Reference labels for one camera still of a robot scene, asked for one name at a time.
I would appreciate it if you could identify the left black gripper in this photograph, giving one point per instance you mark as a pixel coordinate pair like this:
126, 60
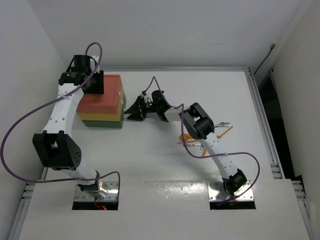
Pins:
99, 89

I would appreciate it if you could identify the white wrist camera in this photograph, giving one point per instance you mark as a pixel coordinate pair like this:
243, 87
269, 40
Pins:
93, 62
144, 95

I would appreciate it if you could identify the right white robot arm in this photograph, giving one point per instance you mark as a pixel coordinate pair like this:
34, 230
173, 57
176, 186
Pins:
200, 127

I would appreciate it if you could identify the silver metal fork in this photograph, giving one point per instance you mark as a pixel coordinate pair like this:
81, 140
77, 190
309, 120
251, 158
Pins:
222, 125

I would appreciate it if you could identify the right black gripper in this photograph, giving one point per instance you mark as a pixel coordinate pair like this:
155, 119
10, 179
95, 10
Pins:
134, 110

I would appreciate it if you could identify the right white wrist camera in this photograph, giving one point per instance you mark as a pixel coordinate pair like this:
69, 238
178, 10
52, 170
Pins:
144, 95

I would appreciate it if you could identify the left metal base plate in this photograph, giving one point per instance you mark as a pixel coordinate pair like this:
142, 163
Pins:
110, 191

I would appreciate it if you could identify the green bottom drawer box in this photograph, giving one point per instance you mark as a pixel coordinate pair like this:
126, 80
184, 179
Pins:
107, 124

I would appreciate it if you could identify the metal base plate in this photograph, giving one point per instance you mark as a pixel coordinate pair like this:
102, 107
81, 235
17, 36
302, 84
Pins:
110, 191
216, 192

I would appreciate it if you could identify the orange chopstick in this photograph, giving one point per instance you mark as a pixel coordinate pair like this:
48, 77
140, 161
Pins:
225, 132

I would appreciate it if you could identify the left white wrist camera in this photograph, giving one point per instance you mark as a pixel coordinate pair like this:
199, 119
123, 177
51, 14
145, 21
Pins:
93, 62

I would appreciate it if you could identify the silver metal spoon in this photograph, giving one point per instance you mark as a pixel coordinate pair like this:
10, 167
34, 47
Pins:
187, 145

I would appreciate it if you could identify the orange plastic knife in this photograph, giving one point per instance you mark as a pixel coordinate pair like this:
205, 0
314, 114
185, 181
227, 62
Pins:
204, 153

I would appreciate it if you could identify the orange plastic spoon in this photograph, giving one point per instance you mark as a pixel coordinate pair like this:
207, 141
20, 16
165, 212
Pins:
185, 137

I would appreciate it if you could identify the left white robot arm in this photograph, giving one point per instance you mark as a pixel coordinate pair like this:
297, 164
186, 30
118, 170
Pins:
55, 147

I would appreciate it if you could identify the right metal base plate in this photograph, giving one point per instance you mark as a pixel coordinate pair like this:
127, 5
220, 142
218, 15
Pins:
216, 192

